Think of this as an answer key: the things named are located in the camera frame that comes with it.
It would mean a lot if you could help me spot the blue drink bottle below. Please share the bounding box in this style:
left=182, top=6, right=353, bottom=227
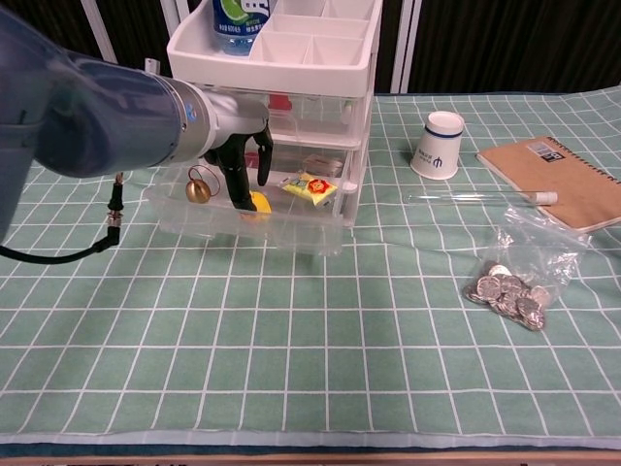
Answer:
left=212, top=0, right=278, bottom=55

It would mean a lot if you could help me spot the glass test tube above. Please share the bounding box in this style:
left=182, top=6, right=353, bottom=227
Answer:
left=406, top=189, right=559, bottom=206

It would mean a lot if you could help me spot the white partition post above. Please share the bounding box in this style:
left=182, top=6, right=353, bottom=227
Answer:
left=80, top=0, right=120, bottom=64
left=390, top=0, right=423, bottom=94

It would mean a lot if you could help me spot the small brown box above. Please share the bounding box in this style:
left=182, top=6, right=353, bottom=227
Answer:
left=303, top=153, right=343, bottom=177

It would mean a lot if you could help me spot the yellow rubber duck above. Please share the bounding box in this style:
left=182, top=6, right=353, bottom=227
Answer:
left=240, top=191, right=273, bottom=222

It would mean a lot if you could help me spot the yellow snack packet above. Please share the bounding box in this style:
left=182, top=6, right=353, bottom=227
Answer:
left=280, top=173, right=340, bottom=208

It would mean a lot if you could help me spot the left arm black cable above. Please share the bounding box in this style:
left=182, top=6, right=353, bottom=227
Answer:
left=0, top=172, right=127, bottom=266

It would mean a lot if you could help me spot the golden bell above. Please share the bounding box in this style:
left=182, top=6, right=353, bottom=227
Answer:
left=185, top=165, right=212, bottom=205

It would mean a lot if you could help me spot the white plastic drawer organizer frame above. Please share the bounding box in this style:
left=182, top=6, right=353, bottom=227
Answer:
left=167, top=0, right=383, bottom=229

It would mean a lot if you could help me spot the white paper cup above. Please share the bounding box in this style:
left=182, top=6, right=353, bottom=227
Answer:
left=409, top=110, right=466, bottom=181

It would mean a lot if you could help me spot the transparent drawer with bell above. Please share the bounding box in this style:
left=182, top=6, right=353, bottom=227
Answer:
left=143, top=143, right=353, bottom=256

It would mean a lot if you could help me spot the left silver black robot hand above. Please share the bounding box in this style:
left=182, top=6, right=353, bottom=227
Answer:
left=202, top=91, right=276, bottom=213

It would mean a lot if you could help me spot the clear bag of coins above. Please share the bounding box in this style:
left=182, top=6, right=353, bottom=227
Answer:
left=461, top=206, right=594, bottom=332

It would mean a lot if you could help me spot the transparent drawer with soccer ball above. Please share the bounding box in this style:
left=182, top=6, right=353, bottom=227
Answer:
left=193, top=86, right=373, bottom=147

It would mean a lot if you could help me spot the green checked tablecloth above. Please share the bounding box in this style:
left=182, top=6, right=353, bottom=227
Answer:
left=0, top=89, right=621, bottom=448

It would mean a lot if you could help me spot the brown spiral notebook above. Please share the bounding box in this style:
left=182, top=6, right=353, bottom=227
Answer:
left=474, top=135, right=621, bottom=233

